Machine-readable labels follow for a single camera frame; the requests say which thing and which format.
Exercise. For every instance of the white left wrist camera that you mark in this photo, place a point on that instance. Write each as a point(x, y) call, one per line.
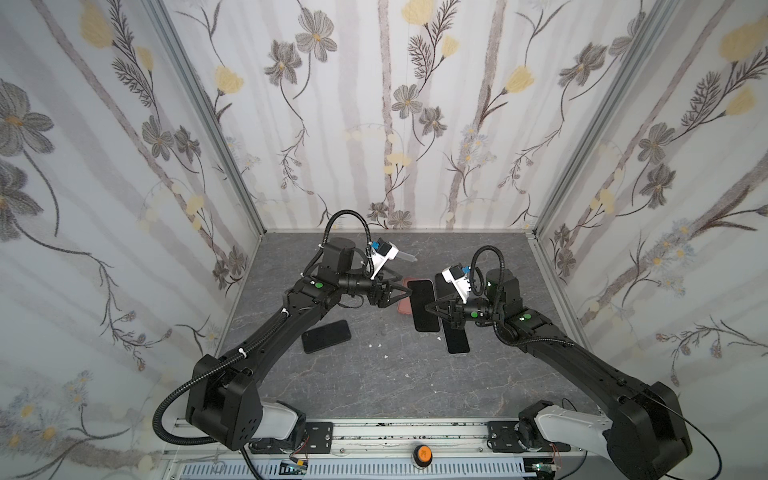
point(377, 254)

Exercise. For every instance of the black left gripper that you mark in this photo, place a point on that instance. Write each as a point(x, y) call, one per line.
point(377, 288)

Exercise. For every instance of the black phone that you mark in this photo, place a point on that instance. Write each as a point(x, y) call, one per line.
point(326, 336)
point(456, 339)

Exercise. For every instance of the clear plastic tube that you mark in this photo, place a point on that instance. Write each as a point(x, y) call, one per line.
point(403, 256)

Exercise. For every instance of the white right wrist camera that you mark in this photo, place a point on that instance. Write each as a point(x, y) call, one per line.
point(458, 277)

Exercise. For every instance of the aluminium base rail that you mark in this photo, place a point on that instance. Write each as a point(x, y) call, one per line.
point(446, 448)

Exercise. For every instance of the phone with pink case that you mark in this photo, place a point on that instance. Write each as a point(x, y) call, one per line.
point(422, 294)

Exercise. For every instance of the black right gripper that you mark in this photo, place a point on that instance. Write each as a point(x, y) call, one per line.
point(452, 309)

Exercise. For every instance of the orange emergency stop button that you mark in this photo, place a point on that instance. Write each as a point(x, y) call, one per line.
point(422, 456)

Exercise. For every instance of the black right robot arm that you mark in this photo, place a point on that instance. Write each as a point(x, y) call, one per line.
point(640, 427)

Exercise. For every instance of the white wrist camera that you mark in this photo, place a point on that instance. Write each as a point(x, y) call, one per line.
point(377, 254)
point(458, 277)

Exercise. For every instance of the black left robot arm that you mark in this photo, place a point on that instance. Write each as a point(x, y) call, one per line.
point(223, 398)

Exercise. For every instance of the black phone lying flat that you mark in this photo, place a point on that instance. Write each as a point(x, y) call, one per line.
point(326, 336)

